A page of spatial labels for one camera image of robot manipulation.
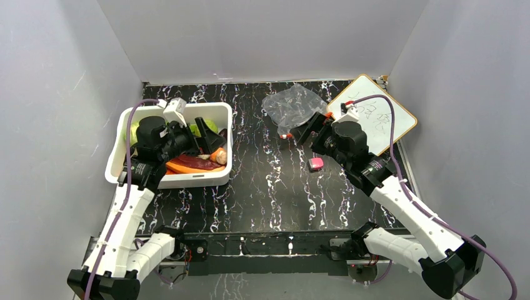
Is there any purple eggplant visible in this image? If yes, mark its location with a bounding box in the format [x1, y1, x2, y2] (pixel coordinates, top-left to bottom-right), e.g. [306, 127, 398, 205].
[219, 128, 228, 144]

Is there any green cabbage head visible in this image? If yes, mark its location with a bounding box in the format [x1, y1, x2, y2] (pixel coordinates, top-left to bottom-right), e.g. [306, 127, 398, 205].
[189, 119, 219, 137]

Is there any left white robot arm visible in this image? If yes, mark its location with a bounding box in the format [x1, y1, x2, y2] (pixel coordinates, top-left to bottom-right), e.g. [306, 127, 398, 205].
[67, 116, 229, 299]

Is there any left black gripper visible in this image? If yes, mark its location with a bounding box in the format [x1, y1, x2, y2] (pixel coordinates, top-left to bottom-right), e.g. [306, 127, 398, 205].
[158, 117, 225, 163]

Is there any clear zip top bag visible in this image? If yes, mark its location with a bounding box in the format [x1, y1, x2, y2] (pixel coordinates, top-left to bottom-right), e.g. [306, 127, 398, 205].
[262, 84, 327, 138]

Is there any pale green cabbage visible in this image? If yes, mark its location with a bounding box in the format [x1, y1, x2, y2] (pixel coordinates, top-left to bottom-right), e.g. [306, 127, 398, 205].
[129, 122, 139, 146]

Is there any small whiteboard yellow frame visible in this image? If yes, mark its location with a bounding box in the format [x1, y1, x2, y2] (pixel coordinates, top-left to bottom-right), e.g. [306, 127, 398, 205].
[326, 74, 418, 155]

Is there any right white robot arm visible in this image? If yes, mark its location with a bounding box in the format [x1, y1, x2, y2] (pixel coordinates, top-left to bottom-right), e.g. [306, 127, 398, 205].
[290, 112, 485, 299]

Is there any white plastic bin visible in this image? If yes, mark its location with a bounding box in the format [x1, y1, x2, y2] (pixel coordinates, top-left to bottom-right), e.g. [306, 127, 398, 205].
[104, 102, 233, 189]

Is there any small pink eraser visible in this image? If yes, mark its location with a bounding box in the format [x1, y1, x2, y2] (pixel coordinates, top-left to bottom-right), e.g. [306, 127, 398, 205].
[307, 157, 324, 172]

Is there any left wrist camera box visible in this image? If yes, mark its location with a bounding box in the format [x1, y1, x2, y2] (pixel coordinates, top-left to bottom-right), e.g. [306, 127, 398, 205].
[162, 97, 188, 128]

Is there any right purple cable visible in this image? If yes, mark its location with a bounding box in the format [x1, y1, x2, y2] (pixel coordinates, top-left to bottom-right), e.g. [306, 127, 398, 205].
[352, 94, 518, 300]

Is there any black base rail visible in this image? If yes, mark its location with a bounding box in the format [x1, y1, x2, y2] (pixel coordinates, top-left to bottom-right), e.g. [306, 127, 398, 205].
[181, 230, 388, 276]

